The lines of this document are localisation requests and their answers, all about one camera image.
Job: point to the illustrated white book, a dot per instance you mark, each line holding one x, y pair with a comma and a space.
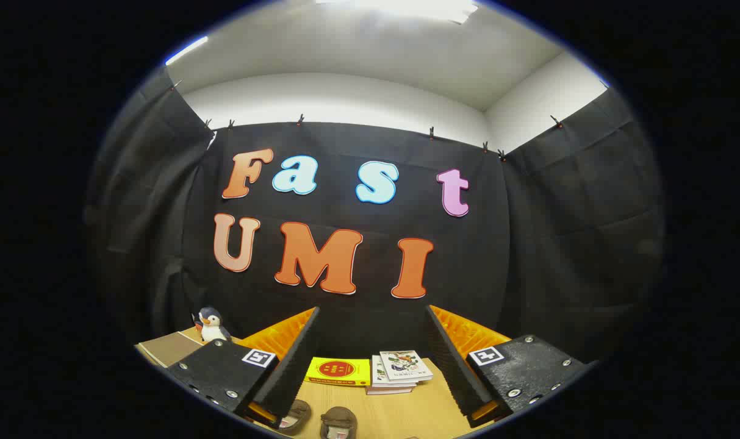
406, 364

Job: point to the penguin plush toy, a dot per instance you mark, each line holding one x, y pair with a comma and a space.
213, 328

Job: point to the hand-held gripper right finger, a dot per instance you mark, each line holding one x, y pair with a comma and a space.
452, 366

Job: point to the yellow book with red circle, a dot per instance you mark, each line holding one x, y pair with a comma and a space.
338, 369

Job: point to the brown fuzzy shoe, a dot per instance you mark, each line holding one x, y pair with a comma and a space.
338, 417
298, 413

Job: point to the beige fabric storage box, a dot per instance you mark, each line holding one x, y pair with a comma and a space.
171, 347

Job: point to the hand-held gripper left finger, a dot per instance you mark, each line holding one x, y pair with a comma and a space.
287, 378

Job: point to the ceiling light panel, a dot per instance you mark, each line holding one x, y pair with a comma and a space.
406, 7

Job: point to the dark-spined book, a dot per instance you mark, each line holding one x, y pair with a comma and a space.
385, 389

